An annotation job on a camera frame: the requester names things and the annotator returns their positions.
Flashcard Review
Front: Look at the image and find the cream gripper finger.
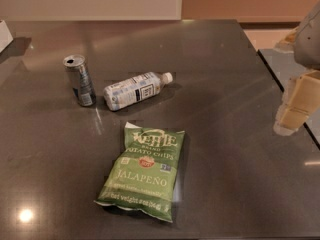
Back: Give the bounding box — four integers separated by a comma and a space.
273, 70, 320, 136

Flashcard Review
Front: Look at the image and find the green jalapeno chip bag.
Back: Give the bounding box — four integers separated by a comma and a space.
96, 122, 185, 222

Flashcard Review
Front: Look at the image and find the grey side table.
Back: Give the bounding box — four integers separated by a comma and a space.
258, 49, 320, 148

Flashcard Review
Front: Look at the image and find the white plastic bottle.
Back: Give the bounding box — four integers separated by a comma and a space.
103, 72, 173, 111

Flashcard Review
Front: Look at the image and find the silver drink can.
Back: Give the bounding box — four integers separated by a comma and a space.
63, 54, 96, 107

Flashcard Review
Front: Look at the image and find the white box at left edge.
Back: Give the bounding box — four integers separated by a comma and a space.
0, 20, 13, 53

